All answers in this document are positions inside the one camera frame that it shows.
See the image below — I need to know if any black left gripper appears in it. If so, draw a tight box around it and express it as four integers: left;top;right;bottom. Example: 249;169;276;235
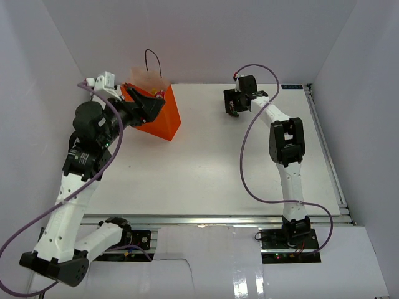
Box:
99;86;165;146

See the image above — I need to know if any purple candy packet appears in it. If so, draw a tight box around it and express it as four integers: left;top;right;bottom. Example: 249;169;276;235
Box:
230;110;239;117

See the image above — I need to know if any orange paper bag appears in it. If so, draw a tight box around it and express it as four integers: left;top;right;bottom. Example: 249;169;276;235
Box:
120;67;181;141

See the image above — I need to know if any pink snack packet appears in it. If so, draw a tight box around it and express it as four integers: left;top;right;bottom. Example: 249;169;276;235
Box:
155;90;165;98

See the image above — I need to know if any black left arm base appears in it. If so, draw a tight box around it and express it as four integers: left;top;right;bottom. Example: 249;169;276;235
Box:
106;230;151;254

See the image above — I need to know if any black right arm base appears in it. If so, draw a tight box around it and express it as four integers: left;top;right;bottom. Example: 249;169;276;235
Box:
254;229;321;265

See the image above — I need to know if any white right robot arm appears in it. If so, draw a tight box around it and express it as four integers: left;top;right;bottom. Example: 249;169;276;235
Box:
223;75;311;249

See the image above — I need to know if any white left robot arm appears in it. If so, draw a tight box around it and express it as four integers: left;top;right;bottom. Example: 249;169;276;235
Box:
19;83;165;287

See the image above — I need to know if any white front cover sheet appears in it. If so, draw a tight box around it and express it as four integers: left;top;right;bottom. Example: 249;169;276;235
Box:
45;226;389;298

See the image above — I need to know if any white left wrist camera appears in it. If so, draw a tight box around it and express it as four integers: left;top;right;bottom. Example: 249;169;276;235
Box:
84;71;121;100

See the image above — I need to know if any aluminium table edge rail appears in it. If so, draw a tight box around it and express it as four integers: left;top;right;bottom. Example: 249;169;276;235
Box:
80;83;355;227

